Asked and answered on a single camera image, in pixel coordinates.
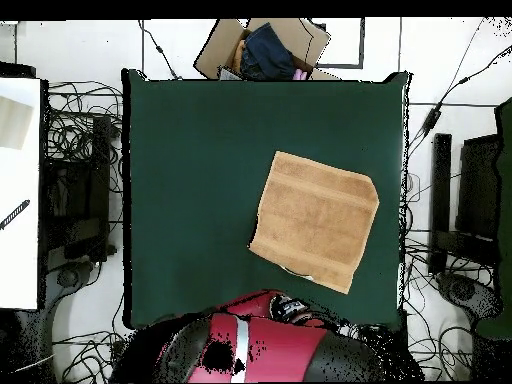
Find tan terry towel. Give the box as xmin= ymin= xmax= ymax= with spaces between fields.
xmin=247 ymin=150 xmax=380 ymax=295

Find black flat device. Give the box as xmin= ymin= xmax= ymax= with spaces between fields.
xmin=0 ymin=61 xmax=37 ymax=79

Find dark green table cloth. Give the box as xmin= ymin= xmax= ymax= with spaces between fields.
xmin=121 ymin=68 xmax=413 ymax=331

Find tan garment in box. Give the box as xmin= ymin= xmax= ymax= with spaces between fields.
xmin=232 ymin=38 xmax=247 ymax=74

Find dark blue jeans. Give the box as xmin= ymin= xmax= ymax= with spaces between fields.
xmin=239 ymin=22 xmax=298 ymax=81

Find open cardboard box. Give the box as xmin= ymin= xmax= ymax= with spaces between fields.
xmin=193 ymin=17 xmax=342 ymax=82

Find white desk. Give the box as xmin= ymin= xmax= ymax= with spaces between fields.
xmin=0 ymin=77 xmax=43 ymax=311

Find beige paper sheet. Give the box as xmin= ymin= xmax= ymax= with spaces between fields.
xmin=0 ymin=95 xmax=35 ymax=151

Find black cable with inline plug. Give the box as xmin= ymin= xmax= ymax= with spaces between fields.
xmin=137 ymin=19 xmax=183 ymax=81

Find black cable with adapter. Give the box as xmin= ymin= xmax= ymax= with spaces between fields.
xmin=407 ymin=42 xmax=512 ymax=161

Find black metal frame piece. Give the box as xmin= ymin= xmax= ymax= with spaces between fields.
xmin=311 ymin=17 xmax=366 ymax=70

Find tangle of black cables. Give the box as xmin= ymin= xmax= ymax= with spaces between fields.
xmin=407 ymin=324 xmax=475 ymax=381
xmin=45 ymin=79 xmax=124 ymax=193
xmin=51 ymin=325 xmax=129 ymax=383

